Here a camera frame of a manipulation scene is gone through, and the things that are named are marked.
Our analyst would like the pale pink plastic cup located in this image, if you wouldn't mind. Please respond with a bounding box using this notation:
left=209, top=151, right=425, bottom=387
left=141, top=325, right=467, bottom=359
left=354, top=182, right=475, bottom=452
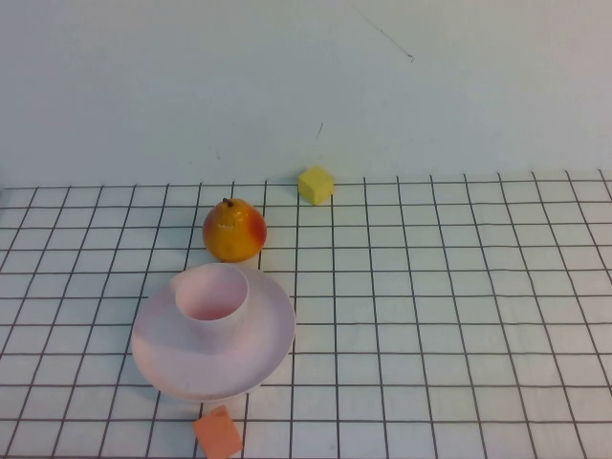
left=171, top=264, right=253, bottom=339

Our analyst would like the pale pink round plate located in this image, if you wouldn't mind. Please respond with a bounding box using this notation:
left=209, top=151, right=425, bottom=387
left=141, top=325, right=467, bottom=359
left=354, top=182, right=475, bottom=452
left=130, top=264, right=296, bottom=403

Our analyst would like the yellow foam cube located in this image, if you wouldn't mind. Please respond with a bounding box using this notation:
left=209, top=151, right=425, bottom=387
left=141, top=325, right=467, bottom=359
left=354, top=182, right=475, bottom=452
left=297, top=164, right=336, bottom=208

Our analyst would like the yellow red toy pear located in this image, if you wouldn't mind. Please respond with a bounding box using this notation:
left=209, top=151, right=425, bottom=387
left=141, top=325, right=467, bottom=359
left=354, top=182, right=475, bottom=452
left=202, top=197, right=268, bottom=263

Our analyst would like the orange foam block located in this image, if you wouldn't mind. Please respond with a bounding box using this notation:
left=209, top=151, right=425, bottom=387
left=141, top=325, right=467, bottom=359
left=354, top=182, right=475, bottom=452
left=191, top=404, right=245, bottom=459

